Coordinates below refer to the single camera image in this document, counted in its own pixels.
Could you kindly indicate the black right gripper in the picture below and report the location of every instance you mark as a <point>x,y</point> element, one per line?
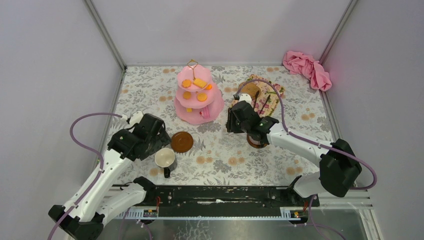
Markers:
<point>230,125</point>

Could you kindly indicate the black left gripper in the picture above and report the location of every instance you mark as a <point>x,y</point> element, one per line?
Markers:
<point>158,142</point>

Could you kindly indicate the cream mug black handle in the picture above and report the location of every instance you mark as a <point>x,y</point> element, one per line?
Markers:
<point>165,158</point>

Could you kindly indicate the floral rectangular serving tray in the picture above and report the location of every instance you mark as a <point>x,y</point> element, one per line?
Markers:
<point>276,90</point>

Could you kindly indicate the pink cake slice toy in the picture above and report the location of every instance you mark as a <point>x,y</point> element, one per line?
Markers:
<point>204,113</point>

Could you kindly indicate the small orange cookie toy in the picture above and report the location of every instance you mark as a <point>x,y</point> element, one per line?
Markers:
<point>202,97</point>

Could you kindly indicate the round orange cookie toy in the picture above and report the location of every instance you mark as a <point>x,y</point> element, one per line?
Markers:
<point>187,95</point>

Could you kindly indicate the orange flower cookie toy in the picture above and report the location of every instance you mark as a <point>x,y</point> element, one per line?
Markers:
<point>186,83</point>

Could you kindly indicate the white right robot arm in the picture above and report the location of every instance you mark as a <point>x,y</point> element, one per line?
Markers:
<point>337,168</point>

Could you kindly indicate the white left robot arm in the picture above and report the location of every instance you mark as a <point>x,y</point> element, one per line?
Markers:
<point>85,214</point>

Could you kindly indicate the brown saucer right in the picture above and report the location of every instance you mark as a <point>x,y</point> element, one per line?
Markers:
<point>255,144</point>

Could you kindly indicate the brown saucer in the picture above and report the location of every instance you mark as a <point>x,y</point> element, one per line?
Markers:
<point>255,144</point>
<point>182,142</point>

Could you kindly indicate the round woven brown coaster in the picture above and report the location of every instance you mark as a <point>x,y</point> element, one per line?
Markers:
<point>251,89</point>

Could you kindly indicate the brown saucer left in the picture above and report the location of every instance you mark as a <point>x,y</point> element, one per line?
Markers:
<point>182,142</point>

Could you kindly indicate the pink three-tier cake stand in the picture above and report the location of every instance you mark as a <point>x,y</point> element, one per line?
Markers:
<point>214,103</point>

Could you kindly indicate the floral tablecloth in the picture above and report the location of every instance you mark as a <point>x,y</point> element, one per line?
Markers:
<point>218,157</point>

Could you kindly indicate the crumpled pink cloth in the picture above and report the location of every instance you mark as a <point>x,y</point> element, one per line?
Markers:
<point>298,63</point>

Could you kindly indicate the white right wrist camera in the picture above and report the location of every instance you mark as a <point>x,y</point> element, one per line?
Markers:
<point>242,97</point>

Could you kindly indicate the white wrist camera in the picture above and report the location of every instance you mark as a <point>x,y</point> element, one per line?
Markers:
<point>135,118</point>
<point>242,97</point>

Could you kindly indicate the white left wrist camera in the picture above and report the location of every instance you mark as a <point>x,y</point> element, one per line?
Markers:
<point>135,118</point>

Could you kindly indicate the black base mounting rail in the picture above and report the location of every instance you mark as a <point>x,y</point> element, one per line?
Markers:
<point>228,202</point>

